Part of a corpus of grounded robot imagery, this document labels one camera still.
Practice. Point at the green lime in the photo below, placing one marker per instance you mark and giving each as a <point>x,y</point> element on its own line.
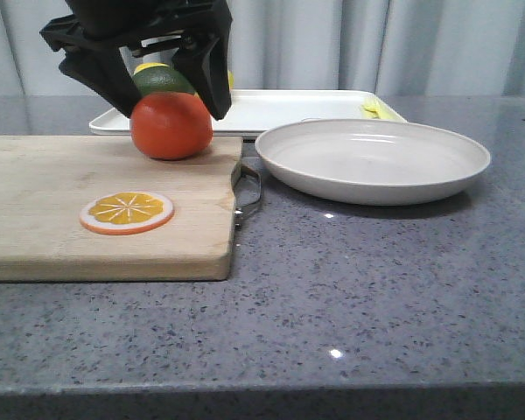
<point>157,79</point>

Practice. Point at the white round plate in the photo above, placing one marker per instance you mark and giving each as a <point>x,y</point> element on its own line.
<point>372,162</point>

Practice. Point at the yellow lemon left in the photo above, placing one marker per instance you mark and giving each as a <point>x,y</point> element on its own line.
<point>148,65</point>

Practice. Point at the wooden cutting board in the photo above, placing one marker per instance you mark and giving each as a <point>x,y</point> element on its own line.
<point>46,180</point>

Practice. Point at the metal cutting board handle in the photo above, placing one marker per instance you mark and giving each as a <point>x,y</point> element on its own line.
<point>247,187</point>

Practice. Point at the orange slice toy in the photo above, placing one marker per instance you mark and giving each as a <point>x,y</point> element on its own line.
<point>126,213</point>

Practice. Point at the yellow lemon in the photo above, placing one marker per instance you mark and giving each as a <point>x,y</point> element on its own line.
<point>230,79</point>
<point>148,65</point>

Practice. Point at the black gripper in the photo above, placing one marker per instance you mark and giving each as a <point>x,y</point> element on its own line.
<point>94,32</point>

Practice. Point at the yellow utensil handle outer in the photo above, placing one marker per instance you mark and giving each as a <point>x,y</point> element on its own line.
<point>369,108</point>

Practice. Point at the white rectangular tray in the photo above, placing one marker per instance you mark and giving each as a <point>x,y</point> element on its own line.
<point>254,111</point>

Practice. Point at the orange fruit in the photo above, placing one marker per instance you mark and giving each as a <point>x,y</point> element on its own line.
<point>170,125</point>

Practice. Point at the grey curtain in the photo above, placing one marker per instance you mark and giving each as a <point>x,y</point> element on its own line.
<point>386,47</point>

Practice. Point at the yellow lemon right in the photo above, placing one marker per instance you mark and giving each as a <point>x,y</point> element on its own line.
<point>230,79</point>

